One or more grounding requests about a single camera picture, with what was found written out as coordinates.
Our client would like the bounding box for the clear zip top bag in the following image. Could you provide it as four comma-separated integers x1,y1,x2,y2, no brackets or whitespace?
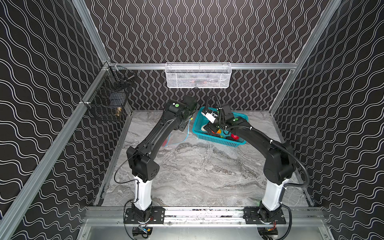
166,118,193,147

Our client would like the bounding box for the dark red apple toy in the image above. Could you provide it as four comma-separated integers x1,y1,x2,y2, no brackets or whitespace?
162,138,170,147

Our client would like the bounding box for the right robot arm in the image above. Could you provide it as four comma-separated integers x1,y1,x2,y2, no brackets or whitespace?
205,113,310,224

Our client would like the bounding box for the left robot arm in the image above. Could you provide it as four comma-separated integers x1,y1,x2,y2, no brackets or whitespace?
127,96,198,223

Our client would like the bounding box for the red pepper toy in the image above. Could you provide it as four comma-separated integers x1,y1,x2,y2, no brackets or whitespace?
231,134,240,141

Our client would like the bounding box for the teal plastic basket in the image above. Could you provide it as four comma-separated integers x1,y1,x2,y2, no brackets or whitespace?
193,107,246,147

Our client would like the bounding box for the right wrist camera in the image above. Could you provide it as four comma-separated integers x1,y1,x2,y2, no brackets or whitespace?
200,103,233,124

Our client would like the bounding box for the clear wall basket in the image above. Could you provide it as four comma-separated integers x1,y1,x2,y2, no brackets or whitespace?
165,62,232,89

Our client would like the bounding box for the black wire wall basket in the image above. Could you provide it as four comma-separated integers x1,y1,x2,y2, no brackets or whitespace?
85,63,137,122

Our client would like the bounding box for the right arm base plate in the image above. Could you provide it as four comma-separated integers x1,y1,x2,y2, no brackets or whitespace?
243,207,287,225

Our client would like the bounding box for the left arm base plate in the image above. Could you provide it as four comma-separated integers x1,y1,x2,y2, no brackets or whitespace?
124,206,166,225

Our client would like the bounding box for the aluminium front rail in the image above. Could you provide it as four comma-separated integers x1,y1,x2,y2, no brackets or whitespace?
77,207,333,240

